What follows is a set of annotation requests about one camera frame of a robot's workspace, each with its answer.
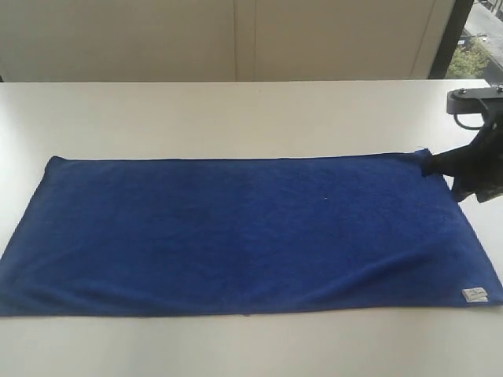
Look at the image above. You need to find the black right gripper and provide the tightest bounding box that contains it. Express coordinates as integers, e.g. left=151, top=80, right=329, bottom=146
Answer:
left=420, top=122, right=502, bottom=203

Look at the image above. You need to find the blue microfibre towel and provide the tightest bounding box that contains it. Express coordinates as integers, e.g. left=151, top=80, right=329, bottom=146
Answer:
left=1, top=150, right=502, bottom=317

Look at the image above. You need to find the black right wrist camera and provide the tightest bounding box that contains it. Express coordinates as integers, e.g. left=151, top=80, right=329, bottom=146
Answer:
left=446, top=85, right=502, bottom=131

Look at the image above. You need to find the dark window frame post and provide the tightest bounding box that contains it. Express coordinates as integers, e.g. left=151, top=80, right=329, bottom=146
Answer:
left=428, top=0, right=474, bottom=79

